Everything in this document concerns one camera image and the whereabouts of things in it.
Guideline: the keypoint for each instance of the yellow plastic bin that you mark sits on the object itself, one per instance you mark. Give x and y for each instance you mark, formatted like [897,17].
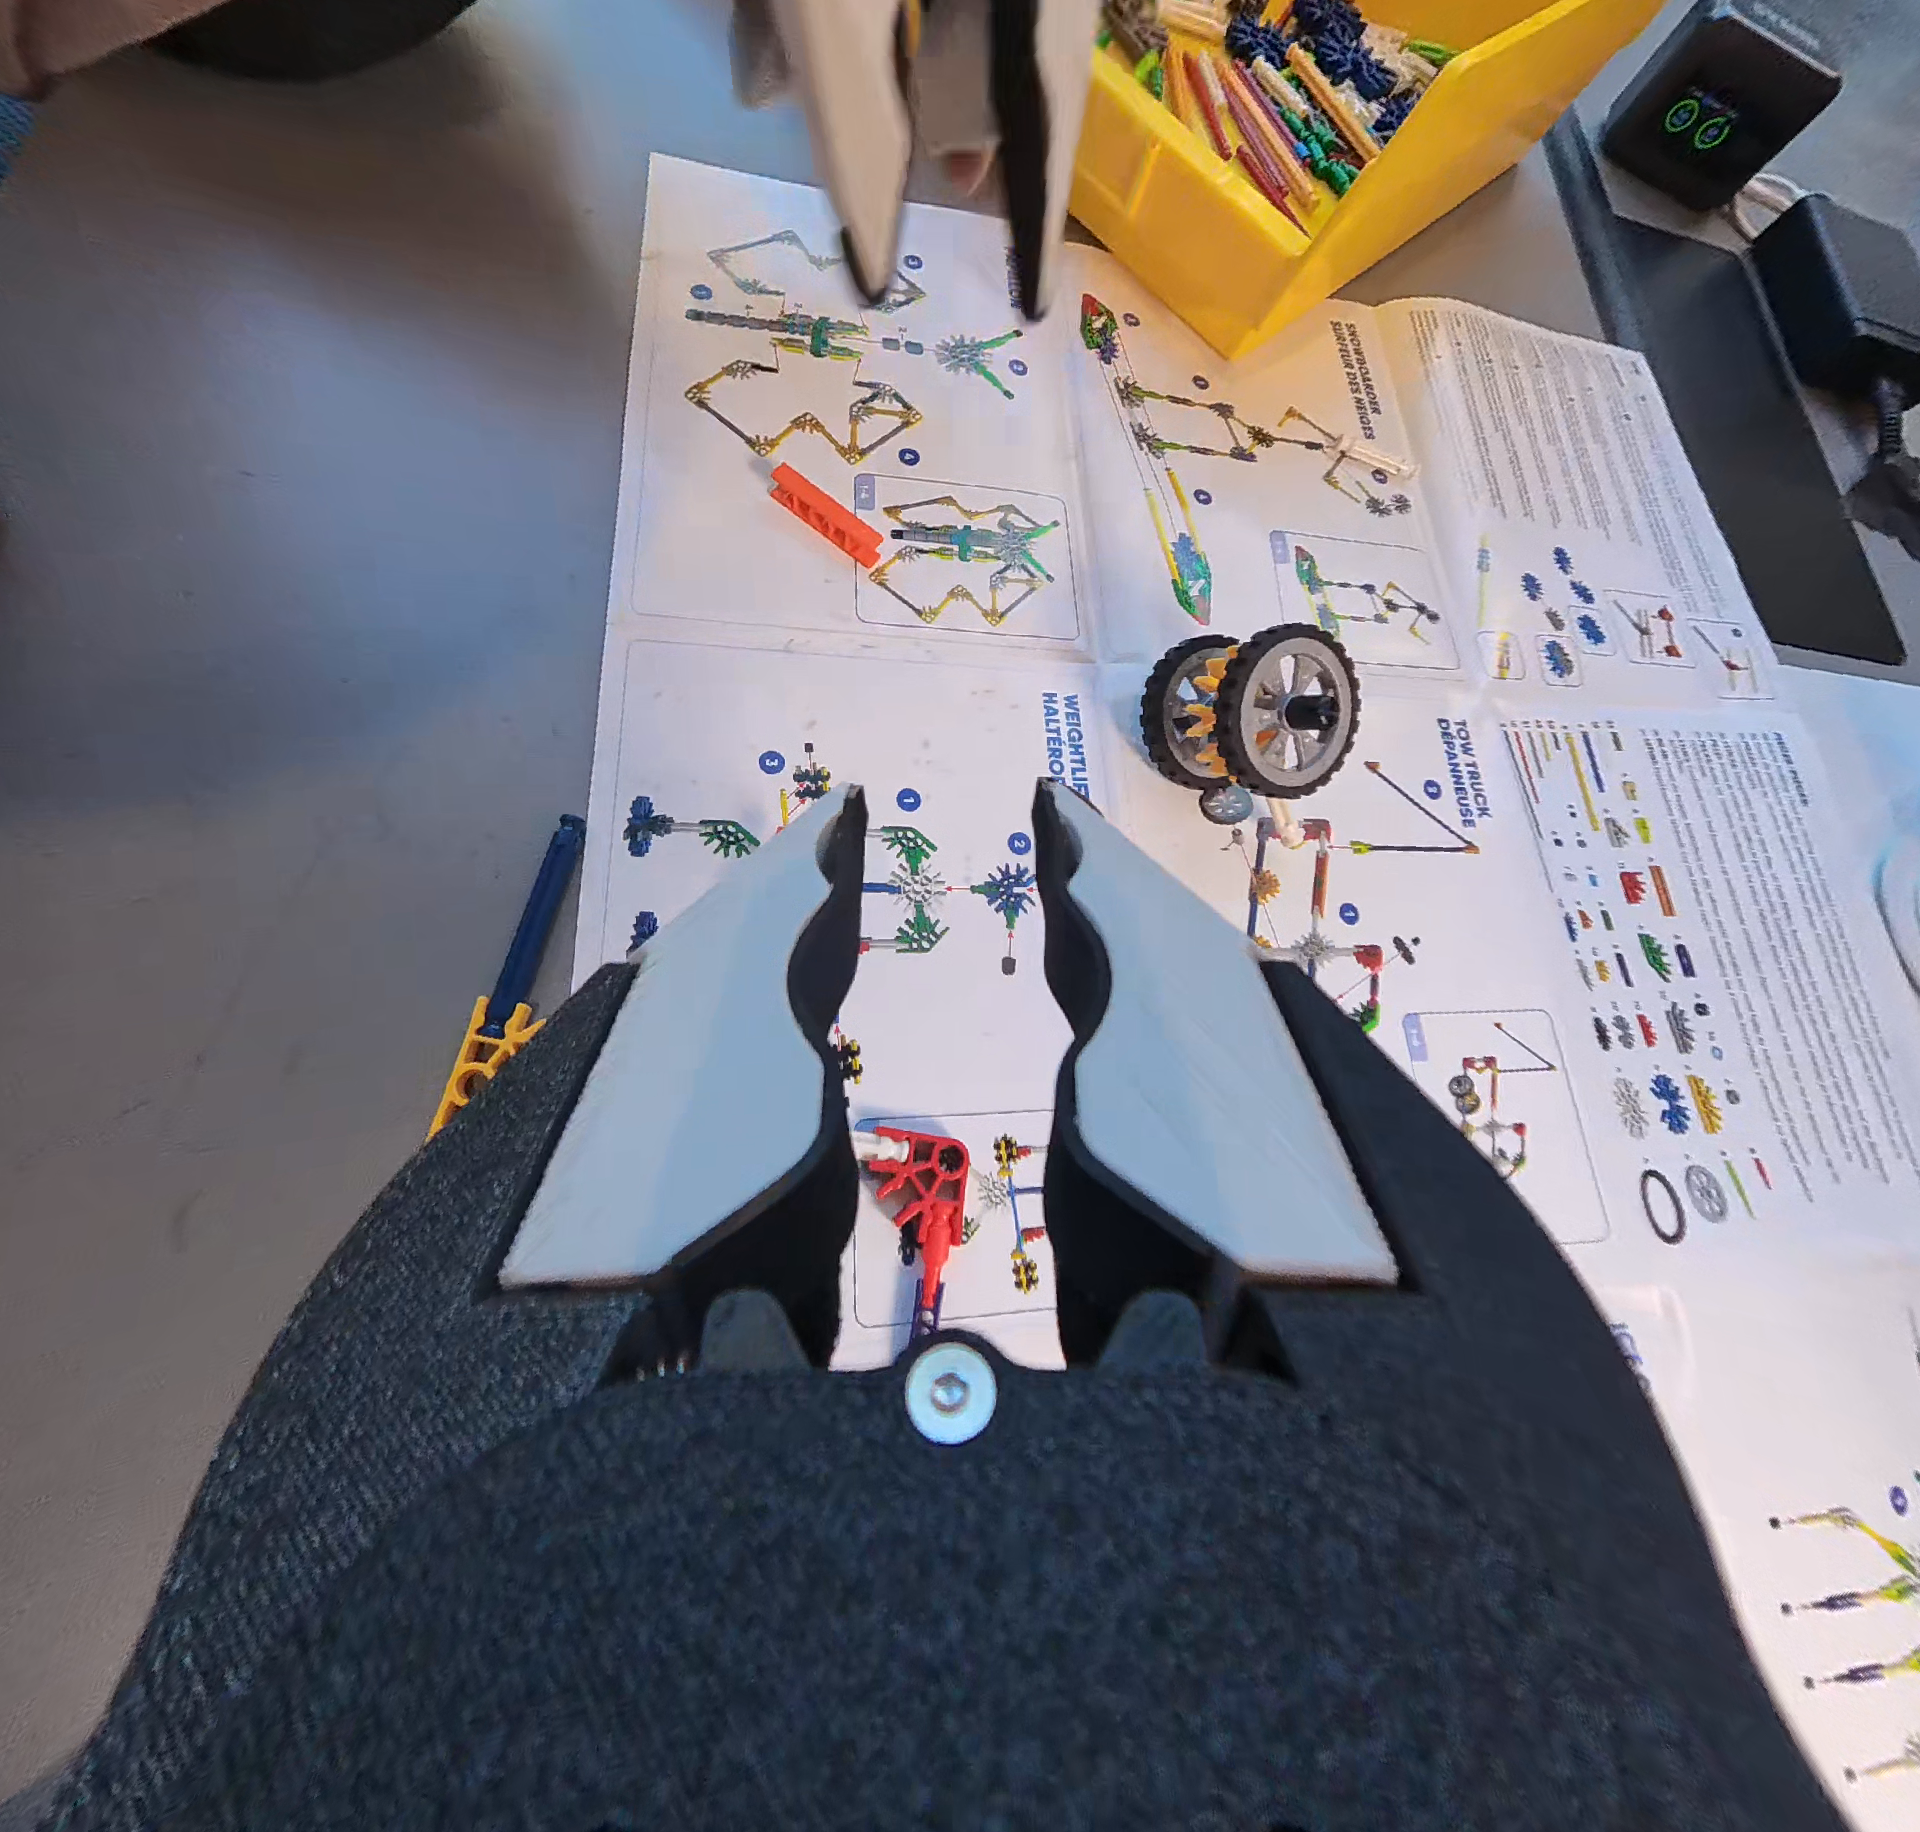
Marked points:
[1441,153]

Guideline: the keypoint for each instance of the blue rod with yellow connector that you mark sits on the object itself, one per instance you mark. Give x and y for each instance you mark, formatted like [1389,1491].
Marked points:
[532,917]

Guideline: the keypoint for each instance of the short red toy rod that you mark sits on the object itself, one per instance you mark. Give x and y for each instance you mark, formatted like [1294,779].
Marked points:
[825,513]

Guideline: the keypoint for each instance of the colourful construction toy model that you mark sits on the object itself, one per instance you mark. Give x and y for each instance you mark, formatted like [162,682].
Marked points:
[915,1172]

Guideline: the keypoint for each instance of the black power adapter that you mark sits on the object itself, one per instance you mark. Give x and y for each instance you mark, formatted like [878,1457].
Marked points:
[1846,287]

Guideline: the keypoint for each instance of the toy wheel pair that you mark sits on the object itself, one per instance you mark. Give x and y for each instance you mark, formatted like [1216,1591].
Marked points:
[1290,707]

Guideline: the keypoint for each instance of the pile of loose toy pieces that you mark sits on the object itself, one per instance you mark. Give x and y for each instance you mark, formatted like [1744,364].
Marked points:
[1290,78]

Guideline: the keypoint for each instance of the white instruction sheet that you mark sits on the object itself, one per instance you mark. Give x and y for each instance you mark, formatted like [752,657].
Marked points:
[1770,1323]

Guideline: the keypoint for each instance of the small black digital clock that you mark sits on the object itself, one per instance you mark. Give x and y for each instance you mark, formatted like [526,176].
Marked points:
[1720,100]

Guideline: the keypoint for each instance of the black desk mat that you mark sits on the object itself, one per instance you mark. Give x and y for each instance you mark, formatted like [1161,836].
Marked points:
[1710,453]

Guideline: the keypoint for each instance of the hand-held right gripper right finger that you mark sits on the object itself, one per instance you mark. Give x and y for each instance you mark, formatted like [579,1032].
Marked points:
[1230,1113]

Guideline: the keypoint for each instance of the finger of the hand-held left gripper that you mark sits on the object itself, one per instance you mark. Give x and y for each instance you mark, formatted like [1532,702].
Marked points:
[834,62]
[1058,62]

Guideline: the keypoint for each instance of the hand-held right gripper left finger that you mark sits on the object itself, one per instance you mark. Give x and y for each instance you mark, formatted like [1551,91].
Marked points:
[675,1113]

